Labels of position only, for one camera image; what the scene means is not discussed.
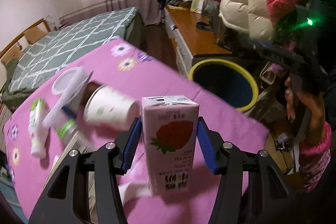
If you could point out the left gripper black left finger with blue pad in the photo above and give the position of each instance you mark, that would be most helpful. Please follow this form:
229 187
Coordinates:
65 197

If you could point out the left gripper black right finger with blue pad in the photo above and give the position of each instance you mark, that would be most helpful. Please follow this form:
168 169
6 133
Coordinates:
252 188

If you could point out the white green drink bottle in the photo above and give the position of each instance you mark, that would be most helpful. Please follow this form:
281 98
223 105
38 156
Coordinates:
37 131

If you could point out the pink strawberry milk carton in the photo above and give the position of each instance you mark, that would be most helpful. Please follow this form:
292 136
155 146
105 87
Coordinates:
169 125

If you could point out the yellow rimmed trash bin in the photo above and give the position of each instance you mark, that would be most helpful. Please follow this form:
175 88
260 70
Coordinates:
227 80

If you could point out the white green paper box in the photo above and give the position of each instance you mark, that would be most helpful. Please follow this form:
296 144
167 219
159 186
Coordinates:
71 155

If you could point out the white crumpled tissue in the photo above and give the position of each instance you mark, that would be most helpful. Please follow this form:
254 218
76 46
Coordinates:
134 184

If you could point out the clear green label cup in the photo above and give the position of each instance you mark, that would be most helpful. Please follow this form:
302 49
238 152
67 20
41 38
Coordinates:
69 133

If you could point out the white twisted plastic wrapper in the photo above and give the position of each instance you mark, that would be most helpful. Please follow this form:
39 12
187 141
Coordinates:
67 97

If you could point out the white paper cup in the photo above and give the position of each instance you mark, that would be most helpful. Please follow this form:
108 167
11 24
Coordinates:
109 107

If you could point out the pink floral tablecloth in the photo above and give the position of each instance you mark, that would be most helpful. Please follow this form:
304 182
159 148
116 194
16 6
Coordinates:
137 75

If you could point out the white yogurt tub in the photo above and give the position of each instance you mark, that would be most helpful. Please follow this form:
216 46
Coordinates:
65 80

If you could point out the bed with green plaid duvet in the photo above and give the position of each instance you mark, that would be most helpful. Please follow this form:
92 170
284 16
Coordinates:
57 49

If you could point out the wooden desk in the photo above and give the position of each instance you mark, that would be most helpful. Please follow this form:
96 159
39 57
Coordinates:
191 44

